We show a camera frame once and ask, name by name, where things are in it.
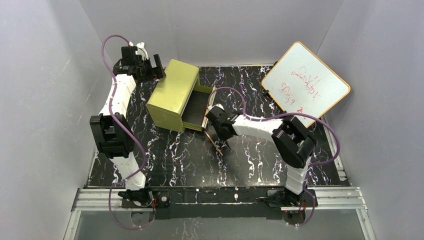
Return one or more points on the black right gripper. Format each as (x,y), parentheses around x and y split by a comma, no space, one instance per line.
(218,133)

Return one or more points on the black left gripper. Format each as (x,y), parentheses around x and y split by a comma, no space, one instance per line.
(156,66)

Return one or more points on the gold black makeup pencil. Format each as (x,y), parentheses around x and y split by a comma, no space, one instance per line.
(213,143)

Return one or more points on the olive green drawer box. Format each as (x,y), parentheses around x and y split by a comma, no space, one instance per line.
(179,101)

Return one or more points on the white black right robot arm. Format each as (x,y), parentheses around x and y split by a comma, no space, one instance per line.
(291,138)

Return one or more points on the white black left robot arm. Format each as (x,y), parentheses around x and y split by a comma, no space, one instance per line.
(111,132)

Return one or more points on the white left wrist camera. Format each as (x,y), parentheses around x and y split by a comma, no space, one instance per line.
(139,49)

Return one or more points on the white whiteboard orange frame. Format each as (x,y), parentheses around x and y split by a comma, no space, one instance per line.
(300,82)

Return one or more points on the aluminium frame rail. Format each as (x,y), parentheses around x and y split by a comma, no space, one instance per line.
(213,197)

